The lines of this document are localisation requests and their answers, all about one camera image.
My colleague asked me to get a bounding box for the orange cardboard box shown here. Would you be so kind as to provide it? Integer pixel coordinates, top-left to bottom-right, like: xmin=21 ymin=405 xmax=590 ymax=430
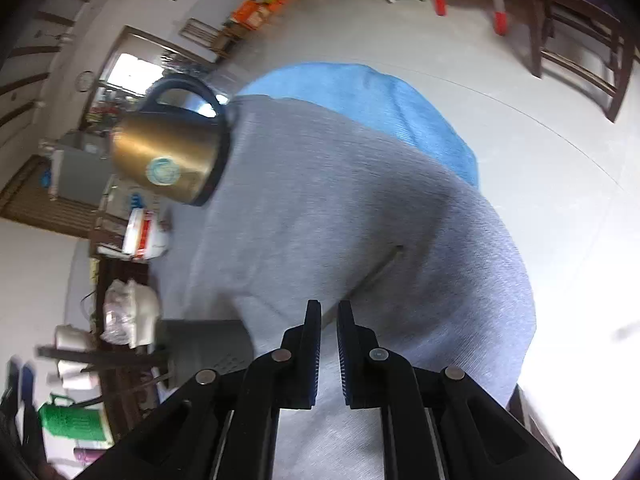
xmin=231 ymin=0 xmax=273 ymax=31

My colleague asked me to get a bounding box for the grey table cloth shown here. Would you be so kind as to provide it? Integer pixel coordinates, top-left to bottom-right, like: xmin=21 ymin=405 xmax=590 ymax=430
xmin=150 ymin=95 xmax=538 ymax=480

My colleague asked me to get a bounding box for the blue table cloth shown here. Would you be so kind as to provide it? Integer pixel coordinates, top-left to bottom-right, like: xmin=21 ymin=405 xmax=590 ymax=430
xmin=234 ymin=62 xmax=482 ymax=192

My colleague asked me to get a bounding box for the brown door curtain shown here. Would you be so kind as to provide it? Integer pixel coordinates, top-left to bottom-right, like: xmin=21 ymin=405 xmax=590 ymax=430
xmin=0 ymin=154 xmax=98 ymax=235

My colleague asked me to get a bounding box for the green thermos flask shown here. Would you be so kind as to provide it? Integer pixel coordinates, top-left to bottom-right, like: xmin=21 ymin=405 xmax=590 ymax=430
xmin=38 ymin=394 xmax=115 ymax=450

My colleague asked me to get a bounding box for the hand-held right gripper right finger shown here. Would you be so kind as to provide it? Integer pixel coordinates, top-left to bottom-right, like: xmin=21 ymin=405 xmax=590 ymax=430
xmin=336 ymin=300 xmax=581 ymax=480

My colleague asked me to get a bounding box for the single dark chopstick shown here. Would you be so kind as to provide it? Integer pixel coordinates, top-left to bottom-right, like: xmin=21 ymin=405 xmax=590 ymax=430
xmin=320 ymin=245 xmax=405 ymax=332

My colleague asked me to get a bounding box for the wooden dining chair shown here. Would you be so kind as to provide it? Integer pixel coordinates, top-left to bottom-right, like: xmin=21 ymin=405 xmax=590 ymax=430
xmin=179 ymin=17 xmax=222 ymax=52

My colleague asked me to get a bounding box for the carved wooden sideboard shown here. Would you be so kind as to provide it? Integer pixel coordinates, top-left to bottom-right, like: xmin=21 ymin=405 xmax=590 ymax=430
xmin=89 ymin=255 xmax=168 ymax=443

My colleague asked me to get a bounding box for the clear plastic bag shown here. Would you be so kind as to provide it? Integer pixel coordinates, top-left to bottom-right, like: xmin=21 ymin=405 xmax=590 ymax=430
xmin=100 ymin=279 xmax=143 ymax=347

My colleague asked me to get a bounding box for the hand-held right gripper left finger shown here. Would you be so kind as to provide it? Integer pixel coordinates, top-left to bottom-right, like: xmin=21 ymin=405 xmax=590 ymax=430
xmin=75 ymin=300 xmax=323 ymax=480

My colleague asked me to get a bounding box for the dark wooden chair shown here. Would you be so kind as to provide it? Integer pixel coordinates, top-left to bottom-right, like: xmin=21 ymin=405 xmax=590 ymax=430
xmin=497 ymin=0 xmax=640 ymax=123

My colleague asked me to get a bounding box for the grey metal utensil holder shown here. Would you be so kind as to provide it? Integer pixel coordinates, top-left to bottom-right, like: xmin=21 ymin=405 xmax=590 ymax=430
xmin=161 ymin=319 xmax=257 ymax=392

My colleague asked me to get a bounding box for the white pink rice cooker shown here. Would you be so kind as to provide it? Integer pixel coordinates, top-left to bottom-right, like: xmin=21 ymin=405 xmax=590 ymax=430
xmin=52 ymin=324 xmax=100 ymax=392

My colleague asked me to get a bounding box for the golden electric kettle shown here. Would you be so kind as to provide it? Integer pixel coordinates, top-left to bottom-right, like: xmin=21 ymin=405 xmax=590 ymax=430
xmin=109 ymin=77 xmax=234 ymax=208

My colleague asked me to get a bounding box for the grey refrigerator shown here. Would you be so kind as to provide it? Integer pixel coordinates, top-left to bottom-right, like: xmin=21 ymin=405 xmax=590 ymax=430
xmin=49 ymin=130 xmax=118 ymax=202

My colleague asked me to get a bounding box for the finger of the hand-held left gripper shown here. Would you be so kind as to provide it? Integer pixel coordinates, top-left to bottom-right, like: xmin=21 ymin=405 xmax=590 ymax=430
xmin=21 ymin=362 xmax=36 ymax=411
xmin=5 ymin=357 xmax=20 ymax=408

